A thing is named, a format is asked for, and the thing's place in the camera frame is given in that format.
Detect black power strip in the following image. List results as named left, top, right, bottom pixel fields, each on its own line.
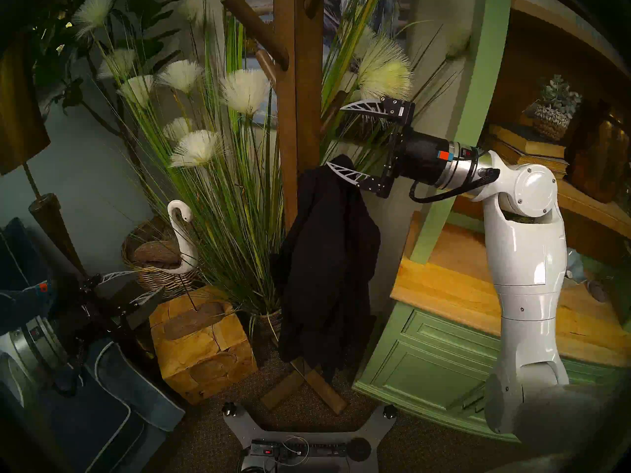
left=250, top=440, right=349, bottom=462

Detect wicker basket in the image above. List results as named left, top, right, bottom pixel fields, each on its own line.
left=122, top=221, right=203, bottom=301

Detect succulent in woven pot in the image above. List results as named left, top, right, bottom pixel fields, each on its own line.
left=525, top=74, right=583, bottom=142

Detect blue armchair white piping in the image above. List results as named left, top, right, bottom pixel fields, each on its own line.
left=0, top=218, right=186, bottom=473

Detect woven plant pot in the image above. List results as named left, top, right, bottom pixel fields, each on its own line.
left=246, top=309, right=284, bottom=359

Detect white swan figurine on stand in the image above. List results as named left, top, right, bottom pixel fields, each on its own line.
left=132, top=200, right=227, bottom=340

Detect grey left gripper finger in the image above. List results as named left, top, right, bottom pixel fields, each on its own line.
left=95, top=271, right=144, bottom=298
left=123, top=288, right=166, bottom=328

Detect dark old book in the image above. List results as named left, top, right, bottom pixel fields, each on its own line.
left=488, top=123, right=566, bottom=159

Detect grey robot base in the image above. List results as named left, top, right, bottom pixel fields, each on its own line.
left=222, top=403, right=398, bottom=473

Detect artificial grass plant white pompons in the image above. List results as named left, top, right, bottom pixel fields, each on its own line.
left=74, top=0, right=469, bottom=322

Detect blue shell bowl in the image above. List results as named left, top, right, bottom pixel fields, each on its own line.
left=566, top=248, right=587, bottom=283

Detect black jacket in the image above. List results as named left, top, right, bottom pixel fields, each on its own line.
left=274, top=154, right=382, bottom=384

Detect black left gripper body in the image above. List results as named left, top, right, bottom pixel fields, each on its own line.
left=49, top=275, right=135, bottom=350

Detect brown wooden coat rack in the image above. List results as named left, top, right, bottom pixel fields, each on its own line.
left=221, top=0, right=349, bottom=415

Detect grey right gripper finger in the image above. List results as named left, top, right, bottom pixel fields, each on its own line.
left=340, top=98, right=403, bottom=121
left=326, top=162, right=381, bottom=193

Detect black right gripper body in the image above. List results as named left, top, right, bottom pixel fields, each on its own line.
left=364, top=99, right=452, bottom=200

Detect brass floor lamp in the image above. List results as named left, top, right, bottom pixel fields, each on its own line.
left=0, top=34, right=90, bottom=279

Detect dark leafy plant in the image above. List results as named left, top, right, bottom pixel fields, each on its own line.
left=30, top=0, right=193, bottom=182

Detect wooden block stool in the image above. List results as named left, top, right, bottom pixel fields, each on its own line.
left=149, top=286, right=259, bottom=405

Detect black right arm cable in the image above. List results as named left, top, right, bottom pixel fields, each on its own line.
left=409, top=168, right=501, bottom=204

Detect green wooden hutch cabinet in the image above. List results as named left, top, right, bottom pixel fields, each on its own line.
left=352, top=0, right=631, bottom=443

